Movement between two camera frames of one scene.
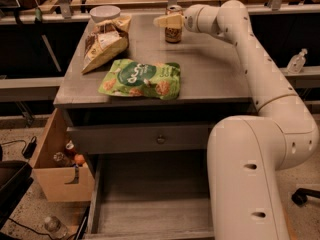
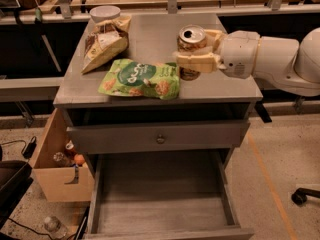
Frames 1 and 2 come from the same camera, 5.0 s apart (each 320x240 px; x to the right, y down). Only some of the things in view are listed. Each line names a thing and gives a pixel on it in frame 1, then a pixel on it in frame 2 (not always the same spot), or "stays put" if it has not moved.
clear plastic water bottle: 55,227 stays put
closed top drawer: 140,138 stays put
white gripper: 192,20 to 238,53
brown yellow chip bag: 108,40 stays put
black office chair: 15,178 stays put
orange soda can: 172,34 to 191,37
